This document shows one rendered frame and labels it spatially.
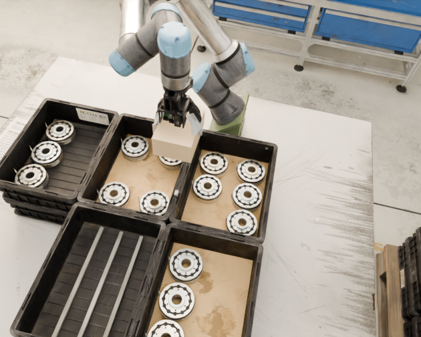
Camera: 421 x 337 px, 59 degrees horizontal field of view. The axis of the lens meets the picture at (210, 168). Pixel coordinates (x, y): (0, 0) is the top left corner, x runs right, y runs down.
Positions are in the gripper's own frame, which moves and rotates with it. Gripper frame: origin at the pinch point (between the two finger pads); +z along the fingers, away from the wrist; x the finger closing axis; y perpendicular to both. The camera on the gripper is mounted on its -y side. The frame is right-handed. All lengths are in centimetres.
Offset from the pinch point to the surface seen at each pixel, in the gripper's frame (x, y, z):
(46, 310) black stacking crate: -23, 55, 26
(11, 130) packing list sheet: -80, -12, 40
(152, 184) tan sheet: -8.7, 6.0, 26.7
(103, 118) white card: -34.4, -13.9, 20.2
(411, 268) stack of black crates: 111, -16, 83
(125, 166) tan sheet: -20.5, 1.1, 26.7
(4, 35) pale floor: -199, -151, 111
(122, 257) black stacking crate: -8.6, 34.3, 26.6
